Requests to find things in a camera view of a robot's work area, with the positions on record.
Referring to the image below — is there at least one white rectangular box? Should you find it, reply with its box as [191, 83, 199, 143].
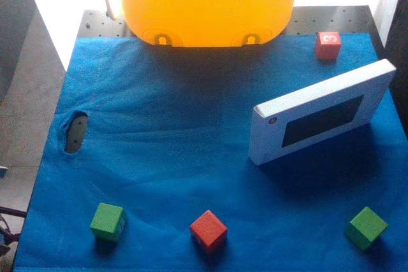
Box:
[248, 58, 397, 167]

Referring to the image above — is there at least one yellow plastic bin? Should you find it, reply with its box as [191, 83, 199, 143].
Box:
[99, 0, 309, 48]

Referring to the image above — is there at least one blue cloth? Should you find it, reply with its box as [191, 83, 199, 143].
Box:
[14, 32, 408, 272]

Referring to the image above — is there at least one plain red wooden cube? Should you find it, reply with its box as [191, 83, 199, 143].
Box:
[189, 210, 229, 255]

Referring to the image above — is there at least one green wooden cube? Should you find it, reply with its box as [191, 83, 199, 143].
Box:
[89, 202, 128, 243]
[344, 206, 390, 252]

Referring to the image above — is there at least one red cube with number three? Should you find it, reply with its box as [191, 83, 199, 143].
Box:
[314, 31, 343, 62]

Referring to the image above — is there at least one black red cable bundle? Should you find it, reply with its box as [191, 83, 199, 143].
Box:
[0, 206, 28, 255]

